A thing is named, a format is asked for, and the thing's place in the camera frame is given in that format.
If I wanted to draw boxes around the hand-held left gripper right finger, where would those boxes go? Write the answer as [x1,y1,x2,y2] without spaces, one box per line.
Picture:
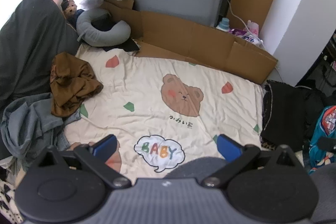
[202,134,298,188]

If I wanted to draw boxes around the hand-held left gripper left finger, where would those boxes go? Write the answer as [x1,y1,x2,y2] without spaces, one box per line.
[37,134,132,189]

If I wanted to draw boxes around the brown t-shirt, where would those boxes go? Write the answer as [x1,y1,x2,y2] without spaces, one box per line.
[50,53,104,117]

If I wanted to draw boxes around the person's grey pants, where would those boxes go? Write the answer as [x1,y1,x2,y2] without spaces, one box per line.
[164,157,336,224]

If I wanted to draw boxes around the cream bear print blanket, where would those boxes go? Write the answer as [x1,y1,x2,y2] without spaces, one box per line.
[64,43,265,180]

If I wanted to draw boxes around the blue denim clothing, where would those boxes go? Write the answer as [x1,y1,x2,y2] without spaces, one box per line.
[0,93,82,161]

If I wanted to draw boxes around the teal backpack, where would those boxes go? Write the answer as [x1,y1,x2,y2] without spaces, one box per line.
[302,105,336,174]

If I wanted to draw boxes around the small black cloth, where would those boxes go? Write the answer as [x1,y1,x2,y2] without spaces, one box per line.
[102,39,141,52]

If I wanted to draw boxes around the grey neck pillow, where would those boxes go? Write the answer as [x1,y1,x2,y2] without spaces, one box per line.
[76,9,131,47]

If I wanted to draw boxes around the white purple detergent pouch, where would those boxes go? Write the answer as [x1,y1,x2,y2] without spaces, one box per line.
[231,28,259,43]

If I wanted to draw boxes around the folded cardboard sheet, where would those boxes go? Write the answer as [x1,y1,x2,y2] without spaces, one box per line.
[101,0,279,85]

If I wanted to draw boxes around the pink refill pouch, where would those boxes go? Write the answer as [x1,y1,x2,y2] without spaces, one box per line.
[247,20,260,38]

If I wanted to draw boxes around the detergent bottle with blue cap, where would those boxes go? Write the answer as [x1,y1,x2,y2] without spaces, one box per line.
[216,17,231,31]

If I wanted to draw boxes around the dark grey pillow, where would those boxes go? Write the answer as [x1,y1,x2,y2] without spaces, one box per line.
[0,0,79,159]

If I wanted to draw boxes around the teddy bear toy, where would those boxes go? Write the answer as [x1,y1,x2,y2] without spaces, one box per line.
[61,0,78,17]

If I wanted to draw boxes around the white cable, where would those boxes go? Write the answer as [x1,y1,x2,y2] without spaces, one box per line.
[226,0,264,46]

